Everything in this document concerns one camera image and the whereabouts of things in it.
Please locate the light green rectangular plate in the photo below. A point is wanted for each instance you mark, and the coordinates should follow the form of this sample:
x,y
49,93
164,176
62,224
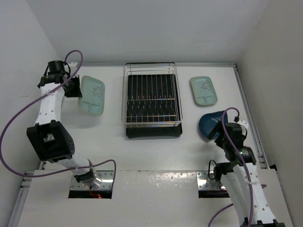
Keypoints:
x,y
93,96

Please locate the metal base plate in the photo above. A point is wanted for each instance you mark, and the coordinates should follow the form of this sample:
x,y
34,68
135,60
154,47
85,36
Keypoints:
x,y
103,182
204,183

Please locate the light green plate with berries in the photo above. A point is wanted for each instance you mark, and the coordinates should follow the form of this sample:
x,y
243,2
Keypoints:
x,y
203,91

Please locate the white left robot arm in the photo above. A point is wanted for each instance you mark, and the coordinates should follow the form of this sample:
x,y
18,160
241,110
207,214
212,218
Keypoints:
x,y
49,138

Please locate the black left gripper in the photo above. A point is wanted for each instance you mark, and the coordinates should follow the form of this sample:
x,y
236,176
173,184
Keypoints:
x,y
76,93

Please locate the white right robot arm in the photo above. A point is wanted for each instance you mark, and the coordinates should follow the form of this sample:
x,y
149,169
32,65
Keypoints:
x,y
239,175

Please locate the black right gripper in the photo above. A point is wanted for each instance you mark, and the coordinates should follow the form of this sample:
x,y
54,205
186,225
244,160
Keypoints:
x,y
217,141

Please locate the black drip tray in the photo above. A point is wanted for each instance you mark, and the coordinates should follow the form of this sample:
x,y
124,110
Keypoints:
x,y
154,132

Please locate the metal wire dish rack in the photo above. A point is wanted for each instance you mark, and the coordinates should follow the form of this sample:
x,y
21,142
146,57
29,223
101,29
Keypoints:
x,y
146,68

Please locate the dark blue round plate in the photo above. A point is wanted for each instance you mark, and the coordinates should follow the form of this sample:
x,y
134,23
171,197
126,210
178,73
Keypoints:
x,y
210,126

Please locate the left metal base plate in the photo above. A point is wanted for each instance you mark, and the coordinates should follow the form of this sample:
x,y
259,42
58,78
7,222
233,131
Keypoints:
x,y
103,182

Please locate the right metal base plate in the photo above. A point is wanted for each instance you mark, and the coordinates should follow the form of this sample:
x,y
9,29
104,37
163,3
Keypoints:
x,y
204,183

